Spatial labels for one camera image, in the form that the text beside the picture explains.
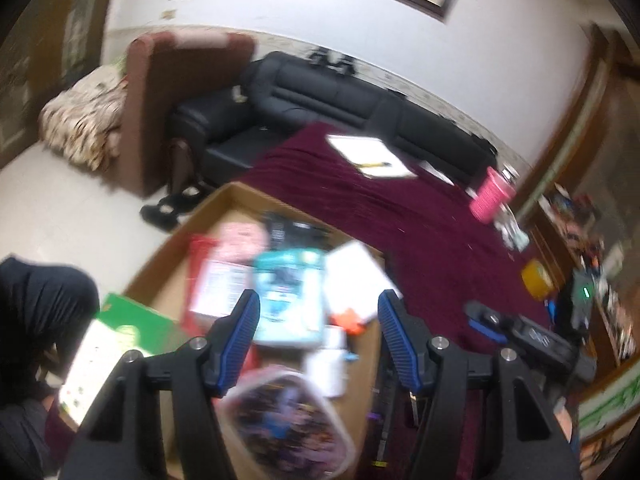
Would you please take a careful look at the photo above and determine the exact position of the pink ribbed object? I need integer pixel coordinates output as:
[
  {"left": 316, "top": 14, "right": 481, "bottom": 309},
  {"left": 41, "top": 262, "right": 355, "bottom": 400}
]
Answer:
[{"left": 469, "top": 167, "right": 516, "bottom": 223}]

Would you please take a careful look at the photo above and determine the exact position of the red and white package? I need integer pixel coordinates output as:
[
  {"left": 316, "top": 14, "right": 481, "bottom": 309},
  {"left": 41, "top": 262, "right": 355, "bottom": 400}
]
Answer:
[{"left": 182, "top": 232, "right": 253, "bottom": 326}]

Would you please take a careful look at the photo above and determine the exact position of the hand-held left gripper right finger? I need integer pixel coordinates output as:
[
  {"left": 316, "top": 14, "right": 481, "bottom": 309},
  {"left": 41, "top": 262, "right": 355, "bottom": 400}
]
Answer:
[{"left": 377, "top": 290, "right": 581, "bottom": 480}]

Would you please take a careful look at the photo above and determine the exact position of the white bottle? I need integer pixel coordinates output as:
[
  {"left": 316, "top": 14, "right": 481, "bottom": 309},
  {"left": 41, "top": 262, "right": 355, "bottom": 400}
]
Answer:
[{"left": 306, "top": 349, "right": 348, "bottom": 398}]

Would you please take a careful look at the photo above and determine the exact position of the clear cartoon print pouch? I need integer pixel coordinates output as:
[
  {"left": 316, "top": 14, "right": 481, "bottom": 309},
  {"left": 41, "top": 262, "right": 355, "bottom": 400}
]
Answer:
[{"left": 217, "top": 366, "right": 357, "bottom": 478}]

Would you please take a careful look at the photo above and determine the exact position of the black leather sofa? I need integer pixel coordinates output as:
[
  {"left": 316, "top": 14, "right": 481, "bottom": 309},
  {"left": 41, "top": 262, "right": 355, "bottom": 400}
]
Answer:
[{"left": 167, "top": 51, "right": 498, "bottom": 191}]

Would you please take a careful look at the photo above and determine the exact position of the black slipper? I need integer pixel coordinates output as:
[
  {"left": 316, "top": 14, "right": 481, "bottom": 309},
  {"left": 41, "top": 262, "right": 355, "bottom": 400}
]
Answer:
[
  {"left": 170, "top": 182, "right": 211, "bottom": 203},
  {"left": 140, "top": 197, "right": 193, "bottom": 232}
]

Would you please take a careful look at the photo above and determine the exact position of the person's leg in dark clothing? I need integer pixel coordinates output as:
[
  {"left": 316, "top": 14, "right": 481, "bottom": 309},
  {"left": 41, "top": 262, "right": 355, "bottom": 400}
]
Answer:
[{"left": 0, "top": 257, "right": 101, "bottom": 480}]

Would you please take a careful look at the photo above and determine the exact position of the white notepad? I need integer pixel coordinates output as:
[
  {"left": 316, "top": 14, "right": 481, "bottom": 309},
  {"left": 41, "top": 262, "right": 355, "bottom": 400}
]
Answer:
[{"left": 325, "top": 133, "right": 418, "bottom": 180}]

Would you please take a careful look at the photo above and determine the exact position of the white paper sheet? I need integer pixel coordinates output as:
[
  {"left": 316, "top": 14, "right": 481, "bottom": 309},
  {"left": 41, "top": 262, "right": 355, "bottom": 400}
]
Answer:
[{"left": 417, "top": 160, "right": 456, "bottom": 186}]

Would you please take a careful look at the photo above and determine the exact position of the green book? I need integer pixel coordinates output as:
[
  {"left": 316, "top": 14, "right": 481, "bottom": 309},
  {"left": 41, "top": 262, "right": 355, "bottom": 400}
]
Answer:
[{"left": 95, "top": 292, "right": 181, "bottom": 356}]

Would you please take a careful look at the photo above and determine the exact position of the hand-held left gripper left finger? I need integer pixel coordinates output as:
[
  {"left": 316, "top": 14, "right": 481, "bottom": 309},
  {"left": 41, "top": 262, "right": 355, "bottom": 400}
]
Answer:
[{"left": 60, "top": 289, "right": 262, "bottom": 480}]

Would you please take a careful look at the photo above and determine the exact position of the white tube with orange cap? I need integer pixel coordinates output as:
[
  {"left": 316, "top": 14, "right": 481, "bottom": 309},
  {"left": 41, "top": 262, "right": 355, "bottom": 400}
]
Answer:
[{"left": 322, "top": 310, "right": 366, "bottom": 350}]

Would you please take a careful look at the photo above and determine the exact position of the wooden cabinet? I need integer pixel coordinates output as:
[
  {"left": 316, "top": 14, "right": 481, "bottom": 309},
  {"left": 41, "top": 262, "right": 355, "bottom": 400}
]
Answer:
[{"left": 515, "top": 25, "right": 640, "bottom": 411}]

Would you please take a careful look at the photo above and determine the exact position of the person's right forearm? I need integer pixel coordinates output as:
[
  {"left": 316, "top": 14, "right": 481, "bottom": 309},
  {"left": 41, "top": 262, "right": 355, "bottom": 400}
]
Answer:
[{"left": 552, "top": 395, "right": 583, "bottom": 456}]

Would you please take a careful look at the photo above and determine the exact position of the floral blanket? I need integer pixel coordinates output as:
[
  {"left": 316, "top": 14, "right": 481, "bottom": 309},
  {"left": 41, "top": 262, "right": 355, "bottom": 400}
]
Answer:
[{"left": 39, "top": 57, "right": 128, "bottom": 171}]

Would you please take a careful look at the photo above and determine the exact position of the teal tissue pack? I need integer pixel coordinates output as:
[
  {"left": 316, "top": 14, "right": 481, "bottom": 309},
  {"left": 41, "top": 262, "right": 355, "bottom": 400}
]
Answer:
[{"left": 250, "top": 249, "right": 326, "bottom": 348}]

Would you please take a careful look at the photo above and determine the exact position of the white printed sheet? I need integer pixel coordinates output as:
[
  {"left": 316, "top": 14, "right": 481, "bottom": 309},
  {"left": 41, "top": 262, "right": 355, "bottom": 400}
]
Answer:
[{"left": 57, "top": 320, "right": 146, "bottom": 423}]

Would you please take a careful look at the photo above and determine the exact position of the black pen with purple band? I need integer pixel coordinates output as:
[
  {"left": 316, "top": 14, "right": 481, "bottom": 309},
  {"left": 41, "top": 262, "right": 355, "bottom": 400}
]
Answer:
[{"left": 367, "top": 360, "right": 396, "bottom": 466}]

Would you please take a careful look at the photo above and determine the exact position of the large cardboard box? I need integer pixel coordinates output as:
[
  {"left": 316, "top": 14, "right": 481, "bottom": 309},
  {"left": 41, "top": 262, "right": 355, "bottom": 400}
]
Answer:
[{"left": 122, "top": 182, "right": 396, "bottom": 480}]

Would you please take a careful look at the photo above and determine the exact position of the maroon tablecloth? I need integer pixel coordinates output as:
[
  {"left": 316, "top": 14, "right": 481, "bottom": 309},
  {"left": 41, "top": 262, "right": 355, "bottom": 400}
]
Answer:
[{"left": 235, "top": 122, "right": 581, "bottom": 480}]

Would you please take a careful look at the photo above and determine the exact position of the black rectangular object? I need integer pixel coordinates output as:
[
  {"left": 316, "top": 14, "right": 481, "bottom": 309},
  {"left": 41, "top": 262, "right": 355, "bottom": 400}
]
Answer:
[{"left": 262, "top": 210, "right": 331, "bottom": 253}]

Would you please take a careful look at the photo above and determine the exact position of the wooden door with glass pane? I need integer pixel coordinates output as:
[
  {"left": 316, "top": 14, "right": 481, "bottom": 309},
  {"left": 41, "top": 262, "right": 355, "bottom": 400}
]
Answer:
[{"left": 0, "top": 0, "right": 123, "bottom": 166}]

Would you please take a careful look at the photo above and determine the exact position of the green and white board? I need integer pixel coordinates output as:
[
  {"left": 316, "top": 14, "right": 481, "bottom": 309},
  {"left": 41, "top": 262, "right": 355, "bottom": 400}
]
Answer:
[{"left": 577, "top": 360, "right": 640, "bottom": 441}]

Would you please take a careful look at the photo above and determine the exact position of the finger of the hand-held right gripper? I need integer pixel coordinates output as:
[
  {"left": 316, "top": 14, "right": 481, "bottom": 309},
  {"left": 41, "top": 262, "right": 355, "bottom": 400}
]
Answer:
[{"left": 465, "top": 301, "right": 516, "bottom": 343}]

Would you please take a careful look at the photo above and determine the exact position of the yellow tape roll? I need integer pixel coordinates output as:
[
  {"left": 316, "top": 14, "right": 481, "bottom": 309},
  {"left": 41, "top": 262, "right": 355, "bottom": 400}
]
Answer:
[{"left": 521, "top": 259, "right": 556, "bottom": 301}]

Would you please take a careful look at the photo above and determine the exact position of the pink plush toy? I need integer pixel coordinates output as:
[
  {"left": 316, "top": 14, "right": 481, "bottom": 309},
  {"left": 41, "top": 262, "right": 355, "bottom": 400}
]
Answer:
[{"left": 217, "top": 222, "right": 268, "bottom": 263}]

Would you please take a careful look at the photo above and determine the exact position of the brown armchair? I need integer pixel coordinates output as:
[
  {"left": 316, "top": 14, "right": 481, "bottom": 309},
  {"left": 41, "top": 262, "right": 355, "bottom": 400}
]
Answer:
[{"left": 120, "top": 30, "right": 256, "bottom": 198}]

